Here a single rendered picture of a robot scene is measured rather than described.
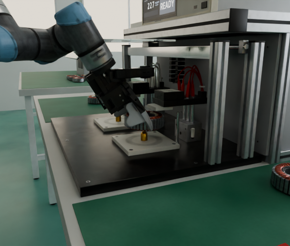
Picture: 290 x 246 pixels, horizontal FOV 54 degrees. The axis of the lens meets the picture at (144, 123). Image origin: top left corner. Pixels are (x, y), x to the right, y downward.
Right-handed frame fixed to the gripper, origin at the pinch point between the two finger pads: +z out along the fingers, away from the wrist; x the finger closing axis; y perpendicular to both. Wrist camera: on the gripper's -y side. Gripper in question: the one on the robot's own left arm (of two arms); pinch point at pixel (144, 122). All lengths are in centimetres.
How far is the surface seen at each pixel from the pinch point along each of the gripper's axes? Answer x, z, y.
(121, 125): -17.6, 4.0, 3.5
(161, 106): 2.2, -2.0, -6.2
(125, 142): -0.1, 1.5, 7.6
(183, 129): 1.7, 8.5, -8.9
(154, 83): -25.3, 0.7, -16.7
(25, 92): -157, -6, 32
